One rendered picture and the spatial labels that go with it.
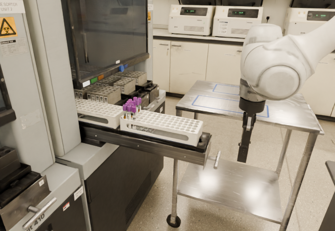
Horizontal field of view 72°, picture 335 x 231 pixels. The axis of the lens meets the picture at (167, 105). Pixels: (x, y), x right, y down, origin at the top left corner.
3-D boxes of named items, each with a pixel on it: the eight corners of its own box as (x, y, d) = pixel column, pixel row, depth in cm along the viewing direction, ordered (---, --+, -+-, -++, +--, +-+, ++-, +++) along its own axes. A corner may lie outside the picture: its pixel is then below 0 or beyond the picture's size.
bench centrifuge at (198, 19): (167, 34, 307) (168, -21, 281) (181, 30, 360) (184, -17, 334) (208, 37, 289) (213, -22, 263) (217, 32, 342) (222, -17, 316)
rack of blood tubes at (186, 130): (119, 132, 87) (118, 118, 85) (132, 121, 96) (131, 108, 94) (196, 149, 78) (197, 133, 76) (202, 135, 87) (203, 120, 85)
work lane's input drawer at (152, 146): (47, 132, 99) (43, 114, 96) (69, 119, 111) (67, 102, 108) (216, 174, 77) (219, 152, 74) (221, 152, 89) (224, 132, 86)
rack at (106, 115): (54, 118, 97) (51, 104, 95) (71, 109, 106) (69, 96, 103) (115, 131, 88) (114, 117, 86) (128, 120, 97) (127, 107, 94)
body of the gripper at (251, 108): (241, 91, 75) (237, 116, 79) (239, 100, 68) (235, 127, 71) (265, 94, 73) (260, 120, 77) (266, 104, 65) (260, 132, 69)
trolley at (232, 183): (165, 226, 142) (169, 104, 109) (185, 178, 182) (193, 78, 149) (283, 267, 121) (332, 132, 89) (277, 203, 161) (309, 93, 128)
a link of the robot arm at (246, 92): (239, 82, 65) (236, 101, 68) (273, 86, 63) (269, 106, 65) (241, 74, 73) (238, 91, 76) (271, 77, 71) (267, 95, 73)
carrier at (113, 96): (117, 98, 114) (116, 87, 112) (121, 99, 114) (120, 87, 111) (104, 107, 104) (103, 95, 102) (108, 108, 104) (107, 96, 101)
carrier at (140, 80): (144, 81, 141) (144, 72, 138) (147, 82, 140) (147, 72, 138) (135, 87, 131) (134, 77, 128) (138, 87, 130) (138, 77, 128)
